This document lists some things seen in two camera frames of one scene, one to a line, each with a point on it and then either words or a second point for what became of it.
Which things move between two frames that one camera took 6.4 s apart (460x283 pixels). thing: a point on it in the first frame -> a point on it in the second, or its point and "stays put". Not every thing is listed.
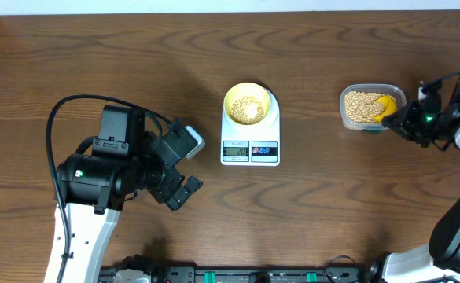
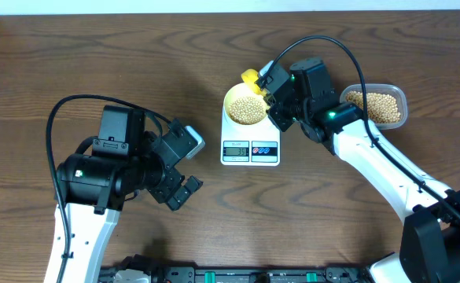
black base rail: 146,273 stays put
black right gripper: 402,121 -> 274,112
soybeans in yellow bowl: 247,110 stays put
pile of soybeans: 362,106 stays put
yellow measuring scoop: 390,106 -> 250,76
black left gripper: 164,189 stays put
